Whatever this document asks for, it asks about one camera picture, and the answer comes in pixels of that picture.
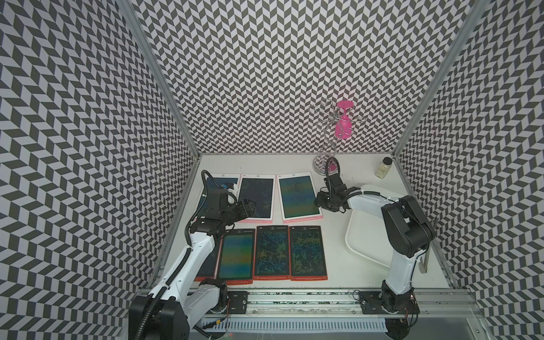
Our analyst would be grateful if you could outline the pink writing tablet colourful screen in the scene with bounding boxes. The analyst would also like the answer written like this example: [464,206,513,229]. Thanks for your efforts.
[197,174,240,217]

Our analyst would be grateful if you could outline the white plastic storage tray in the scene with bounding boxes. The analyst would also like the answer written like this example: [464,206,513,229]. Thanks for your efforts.
[345,185,417,269]

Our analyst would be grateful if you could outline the red writing tablet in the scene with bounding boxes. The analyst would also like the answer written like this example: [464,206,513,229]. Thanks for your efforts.
[217,229,256,285]
[195,241,222,281]
[253,225,291,281]
[289,225,328,281]

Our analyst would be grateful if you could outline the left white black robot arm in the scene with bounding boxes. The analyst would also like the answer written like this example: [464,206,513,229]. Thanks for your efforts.
[127,170,256,339]

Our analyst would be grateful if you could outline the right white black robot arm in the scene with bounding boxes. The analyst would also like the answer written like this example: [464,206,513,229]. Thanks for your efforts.
[314,157,436,315]

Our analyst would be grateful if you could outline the small glass jar black lid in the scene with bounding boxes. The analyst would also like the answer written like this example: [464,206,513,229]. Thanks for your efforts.
[375,157,393,179]

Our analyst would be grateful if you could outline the pink plastic goblet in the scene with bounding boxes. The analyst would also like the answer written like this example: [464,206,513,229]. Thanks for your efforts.
[334,100,354,140]

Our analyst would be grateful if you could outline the metal tongs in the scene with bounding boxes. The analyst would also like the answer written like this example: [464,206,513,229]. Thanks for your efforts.
[419,218,437,274]

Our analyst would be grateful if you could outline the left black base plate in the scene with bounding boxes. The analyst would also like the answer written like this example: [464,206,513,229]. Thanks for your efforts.
[227,290,249,315]

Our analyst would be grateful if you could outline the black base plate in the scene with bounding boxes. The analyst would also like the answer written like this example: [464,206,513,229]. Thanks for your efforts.
[356,291,420,317]
[227,290,249,315]

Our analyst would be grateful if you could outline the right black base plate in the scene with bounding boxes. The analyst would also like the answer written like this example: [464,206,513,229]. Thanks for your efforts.
[356,291,420,317]

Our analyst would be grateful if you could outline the aluminium front rail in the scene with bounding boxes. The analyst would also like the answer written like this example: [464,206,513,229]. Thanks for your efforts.
[233,287,483,318]

